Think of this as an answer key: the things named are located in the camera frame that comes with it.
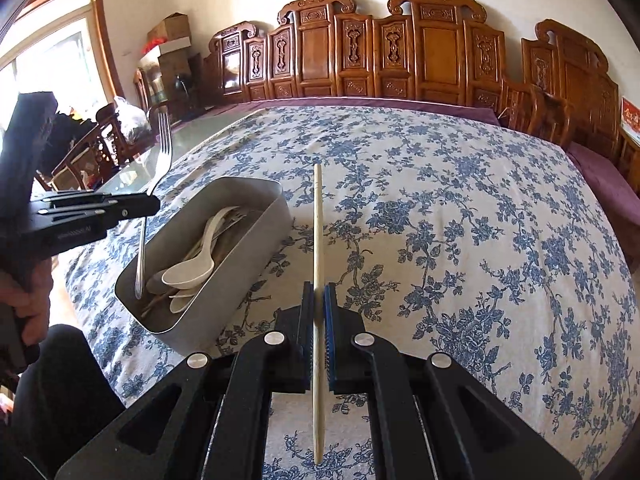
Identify light wooden chopstick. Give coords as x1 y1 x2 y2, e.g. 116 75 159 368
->
311 162 326 463

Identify brown cardboard box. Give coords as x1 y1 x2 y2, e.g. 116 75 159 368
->
146 12 192 42

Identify metal fork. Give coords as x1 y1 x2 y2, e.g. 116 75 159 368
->
134 111 174 301

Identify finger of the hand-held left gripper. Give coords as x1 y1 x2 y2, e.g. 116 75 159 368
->
29 192 161 224

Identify carved wooden armchair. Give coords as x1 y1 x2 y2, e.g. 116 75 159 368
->
502 19 640 201

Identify clear plastic bag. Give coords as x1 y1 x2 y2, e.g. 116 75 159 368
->
114 95 152 144

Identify long carved wooden bench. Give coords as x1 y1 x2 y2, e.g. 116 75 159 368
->
202 0 511 112

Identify white plastic fork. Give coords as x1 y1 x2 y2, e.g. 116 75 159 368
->
200 210 249 261

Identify white and red box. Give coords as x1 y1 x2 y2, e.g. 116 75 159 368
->
139 36 194 59

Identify person's left hand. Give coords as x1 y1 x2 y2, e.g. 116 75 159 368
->
0 257 53 348

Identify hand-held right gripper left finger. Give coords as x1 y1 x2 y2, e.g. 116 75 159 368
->
55 282 316 480

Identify white plastic spoon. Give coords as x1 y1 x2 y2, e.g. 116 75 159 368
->
169 288 207 314

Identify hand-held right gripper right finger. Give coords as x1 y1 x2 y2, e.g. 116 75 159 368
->
324 282 583 480

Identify purple bench cushion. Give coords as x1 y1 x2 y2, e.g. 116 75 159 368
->
200 95 502 127

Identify white ceramic spoon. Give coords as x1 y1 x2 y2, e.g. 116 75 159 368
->
161 206 238 290

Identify brown wooden chopstick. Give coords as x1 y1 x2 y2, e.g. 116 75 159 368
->
140 292 171 319

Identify purple armchair cushion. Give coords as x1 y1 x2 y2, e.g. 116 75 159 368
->
564 141 640 242

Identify wooden framed window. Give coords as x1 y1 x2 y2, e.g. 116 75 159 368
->
0 0 124 108

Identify wooden dining chair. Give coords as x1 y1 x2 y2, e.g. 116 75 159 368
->
35 101 153 192

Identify blue floral tablecloth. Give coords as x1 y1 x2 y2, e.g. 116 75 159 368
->
65 105 640 480

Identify person's dark pants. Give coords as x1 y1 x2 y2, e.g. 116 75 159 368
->
0 324 126 480

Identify grey metal container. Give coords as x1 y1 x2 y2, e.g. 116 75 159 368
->
114 176 293 356

